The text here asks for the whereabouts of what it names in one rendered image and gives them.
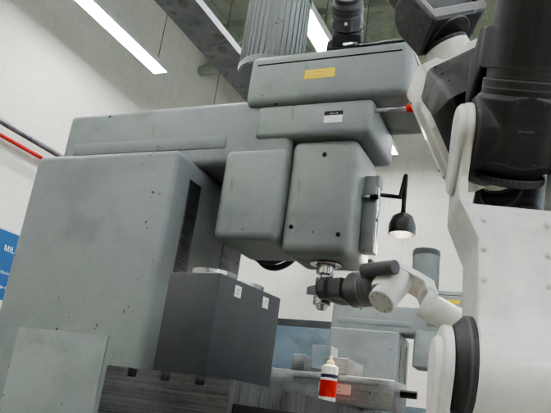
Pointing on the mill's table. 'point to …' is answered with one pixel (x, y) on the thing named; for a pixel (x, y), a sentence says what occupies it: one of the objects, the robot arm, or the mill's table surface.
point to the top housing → (340, 80)
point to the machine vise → (366, 386)
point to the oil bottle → (328, 381)
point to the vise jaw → (346, 367)
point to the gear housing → (330, 126)
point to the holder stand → (217, 327)
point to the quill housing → (326, 203)
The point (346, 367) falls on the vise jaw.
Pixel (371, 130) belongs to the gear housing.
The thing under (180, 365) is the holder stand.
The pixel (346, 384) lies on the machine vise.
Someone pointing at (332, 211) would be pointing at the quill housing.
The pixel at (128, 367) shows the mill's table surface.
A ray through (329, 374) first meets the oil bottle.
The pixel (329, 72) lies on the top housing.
